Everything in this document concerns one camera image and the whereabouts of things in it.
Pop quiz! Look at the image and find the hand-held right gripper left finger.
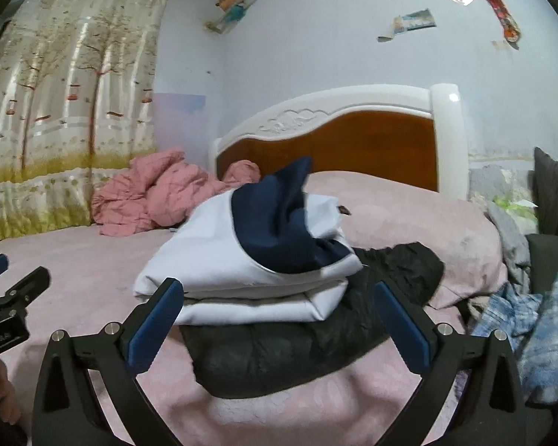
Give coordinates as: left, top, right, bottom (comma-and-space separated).
32, 277, 185, 446

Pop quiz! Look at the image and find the pink pillow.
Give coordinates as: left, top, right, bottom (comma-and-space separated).
428, 204, 510, 310

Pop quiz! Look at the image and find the pink quilted blanket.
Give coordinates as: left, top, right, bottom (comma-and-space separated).
90, 148, 262, 237

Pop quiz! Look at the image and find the black jacket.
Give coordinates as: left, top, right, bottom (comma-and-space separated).
179, 242, 446, 398

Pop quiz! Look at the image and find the grey cloth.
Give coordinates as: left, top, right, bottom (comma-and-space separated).
469, 164, 533, 294

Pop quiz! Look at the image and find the small peeling wall picture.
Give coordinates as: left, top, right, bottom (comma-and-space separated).
377, 8, 437, 43

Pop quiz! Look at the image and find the dark hanging garment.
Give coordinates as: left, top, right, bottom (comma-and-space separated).
532, 146, 558, 243

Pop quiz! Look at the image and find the red wall decoration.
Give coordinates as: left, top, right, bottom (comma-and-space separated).
462, 0, 522, 50

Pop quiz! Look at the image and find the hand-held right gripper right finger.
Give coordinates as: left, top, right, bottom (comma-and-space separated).
374, 281, 527, 446

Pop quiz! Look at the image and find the pink bed sheet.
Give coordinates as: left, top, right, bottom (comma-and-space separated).
0, 169, 510, 446

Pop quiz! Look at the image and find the white and navy sweatshirt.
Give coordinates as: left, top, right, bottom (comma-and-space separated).
133, 155, 365, 326

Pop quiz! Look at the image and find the plush toy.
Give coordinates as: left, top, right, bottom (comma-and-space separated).
205, 0, 253, 36

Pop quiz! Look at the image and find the tree print curtain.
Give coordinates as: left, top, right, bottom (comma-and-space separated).
0, 0, 174, 247

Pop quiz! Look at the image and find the blue plaid shirt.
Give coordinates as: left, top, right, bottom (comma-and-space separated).
469, 268, 558, 406

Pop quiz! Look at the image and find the person's left hand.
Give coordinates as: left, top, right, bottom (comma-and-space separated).
0, 359, 22, 424

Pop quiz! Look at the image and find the dark green cloth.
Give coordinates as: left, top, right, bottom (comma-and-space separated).
525, 234, 558, 294

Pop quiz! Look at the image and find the white and wooden headboard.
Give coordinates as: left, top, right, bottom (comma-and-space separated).
208, 83, 470, 202

